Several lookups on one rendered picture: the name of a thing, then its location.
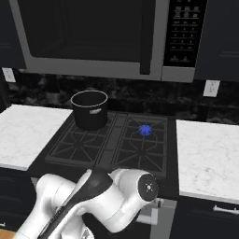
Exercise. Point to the silver black microwave oven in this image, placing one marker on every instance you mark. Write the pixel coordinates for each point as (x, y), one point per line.
(93, 31)

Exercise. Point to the black cooking pot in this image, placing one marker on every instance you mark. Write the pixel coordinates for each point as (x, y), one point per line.
(90, 115)

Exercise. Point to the dark base cupboard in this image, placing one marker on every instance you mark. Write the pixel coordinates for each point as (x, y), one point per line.
(14, 199)

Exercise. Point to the black gas stove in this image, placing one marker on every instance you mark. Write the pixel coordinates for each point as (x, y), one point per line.
(121, 143)

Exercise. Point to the white wall outlet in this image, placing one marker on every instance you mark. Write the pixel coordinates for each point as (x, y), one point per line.
(211, 88)
(8, 75)

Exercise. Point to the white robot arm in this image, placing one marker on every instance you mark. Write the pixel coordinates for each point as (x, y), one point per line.
(112, 199)

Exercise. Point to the dark wall cupboard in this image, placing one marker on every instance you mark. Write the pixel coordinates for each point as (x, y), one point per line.
(219, 37)
(11, 31)

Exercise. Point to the blue burner flame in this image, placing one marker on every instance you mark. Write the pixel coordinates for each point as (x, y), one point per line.
(145, 130)

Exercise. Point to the dark drawer front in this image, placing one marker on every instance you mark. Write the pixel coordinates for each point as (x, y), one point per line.
(205, 222)

